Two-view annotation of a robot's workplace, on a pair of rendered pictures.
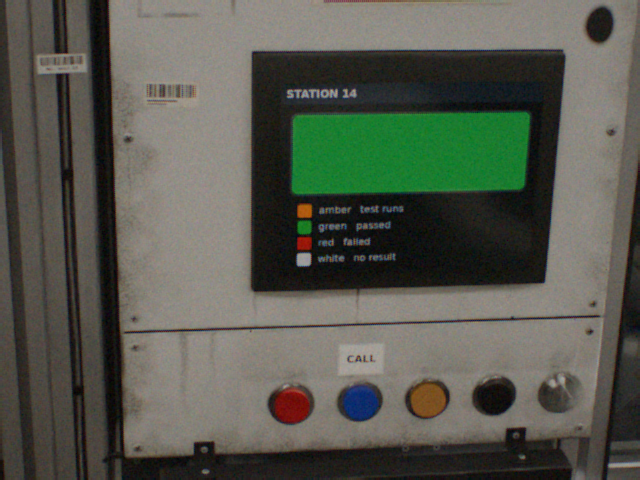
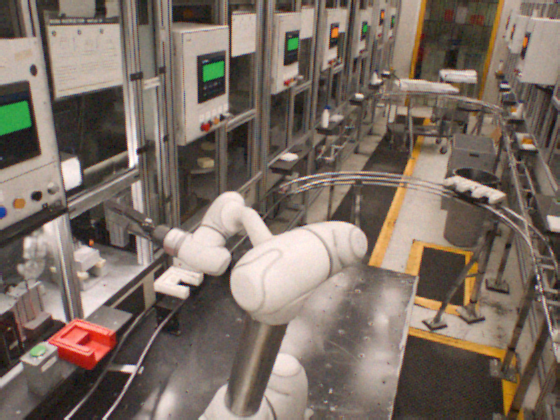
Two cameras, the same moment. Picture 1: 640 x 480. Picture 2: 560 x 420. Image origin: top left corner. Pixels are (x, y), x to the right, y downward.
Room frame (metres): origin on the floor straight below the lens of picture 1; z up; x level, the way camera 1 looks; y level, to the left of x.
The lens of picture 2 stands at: (-0.09, 0.58, 1.98)
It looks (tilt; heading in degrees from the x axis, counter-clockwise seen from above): 26 degrees down; 297
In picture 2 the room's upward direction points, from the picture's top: 3 degrees clockwise
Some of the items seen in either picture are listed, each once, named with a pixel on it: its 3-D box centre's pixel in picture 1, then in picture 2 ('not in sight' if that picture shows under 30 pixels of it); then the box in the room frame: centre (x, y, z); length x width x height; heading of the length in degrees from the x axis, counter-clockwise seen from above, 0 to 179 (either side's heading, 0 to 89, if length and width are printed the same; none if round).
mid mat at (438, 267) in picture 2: not in sight; (441, 274); (0.19, -2.81, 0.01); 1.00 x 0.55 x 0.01; 98
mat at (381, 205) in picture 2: not in sight; (391, 163); (1.29, -5.15, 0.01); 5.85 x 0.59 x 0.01; 98
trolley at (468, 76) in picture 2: not in sight; (454, 100); (0.99, -7.43, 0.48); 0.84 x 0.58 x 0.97; 106
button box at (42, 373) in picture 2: not in sight; (40, 367); (0.95, 0.00, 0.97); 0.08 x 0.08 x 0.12; 8
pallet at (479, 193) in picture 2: not in sight; (472, 192); (0.10, -2.50, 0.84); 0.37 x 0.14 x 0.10; 156
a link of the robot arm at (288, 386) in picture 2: not in sight; (280, 389); (0.38, -0.39, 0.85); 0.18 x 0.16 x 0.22; 74
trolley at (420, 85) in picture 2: not in sight; (421, 113); (1.22, -6.11, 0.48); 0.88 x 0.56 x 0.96; 26
